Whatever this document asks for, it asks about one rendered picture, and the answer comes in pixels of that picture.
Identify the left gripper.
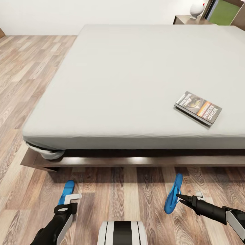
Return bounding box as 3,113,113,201
54,202,78,215

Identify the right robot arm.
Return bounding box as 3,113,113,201
176,192,245,244

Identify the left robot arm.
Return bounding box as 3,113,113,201
30,194,82,245

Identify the hardback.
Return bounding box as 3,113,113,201
175,91,222,126

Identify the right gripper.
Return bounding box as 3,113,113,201
176,194,214,220

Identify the sandal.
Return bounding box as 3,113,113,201
58,180,75,205
164,173,183,214

